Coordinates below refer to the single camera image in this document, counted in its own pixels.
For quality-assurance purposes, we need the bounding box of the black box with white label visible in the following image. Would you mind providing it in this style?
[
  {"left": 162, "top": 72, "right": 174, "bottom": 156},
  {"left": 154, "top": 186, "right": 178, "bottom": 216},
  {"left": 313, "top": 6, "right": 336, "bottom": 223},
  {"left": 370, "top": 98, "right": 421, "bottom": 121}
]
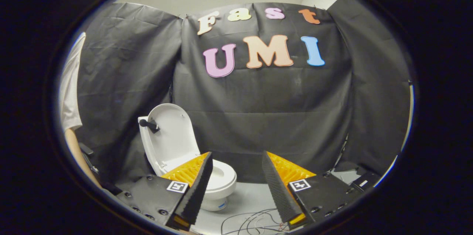
[{"left": 349, "top": 171, "right": 381, "bottom": 192}]

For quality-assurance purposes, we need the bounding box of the black backdrop cloth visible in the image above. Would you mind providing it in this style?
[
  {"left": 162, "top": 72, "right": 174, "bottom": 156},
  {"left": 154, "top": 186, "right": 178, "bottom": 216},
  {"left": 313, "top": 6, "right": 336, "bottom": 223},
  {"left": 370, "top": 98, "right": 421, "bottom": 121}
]
[{"left": 76, "top": 0, "right": 413, "bottom": 185}]

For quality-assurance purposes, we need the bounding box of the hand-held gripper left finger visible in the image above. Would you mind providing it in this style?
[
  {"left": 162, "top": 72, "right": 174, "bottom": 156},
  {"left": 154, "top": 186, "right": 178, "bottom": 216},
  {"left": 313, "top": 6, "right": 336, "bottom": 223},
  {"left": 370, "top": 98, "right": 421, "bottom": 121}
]
[{"left": 116, "top": 151, "right": 214, "bottom": 232}]

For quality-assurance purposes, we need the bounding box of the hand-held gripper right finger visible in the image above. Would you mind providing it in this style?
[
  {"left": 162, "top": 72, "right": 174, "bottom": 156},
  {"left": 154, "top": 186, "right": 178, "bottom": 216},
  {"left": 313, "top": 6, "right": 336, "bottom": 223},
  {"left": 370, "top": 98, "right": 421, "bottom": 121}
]
[{"left": 261, "top": 150, "right": 365, "bottom": 230}]

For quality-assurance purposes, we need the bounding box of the white ceramic toilet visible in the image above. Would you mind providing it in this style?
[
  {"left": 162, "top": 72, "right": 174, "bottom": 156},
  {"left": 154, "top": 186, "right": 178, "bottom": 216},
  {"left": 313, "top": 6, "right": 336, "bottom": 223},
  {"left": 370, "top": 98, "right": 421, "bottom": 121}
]
[{"left": 137, "top": 117, "right": 238, "bottom": 212}]

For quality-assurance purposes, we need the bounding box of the tangle of floor cables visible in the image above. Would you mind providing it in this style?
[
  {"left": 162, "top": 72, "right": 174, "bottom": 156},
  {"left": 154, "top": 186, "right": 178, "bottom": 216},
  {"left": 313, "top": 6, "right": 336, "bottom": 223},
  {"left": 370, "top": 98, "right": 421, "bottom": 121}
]
[{"left": 220, "top": 208, "right": 296, "bottom": 235}]

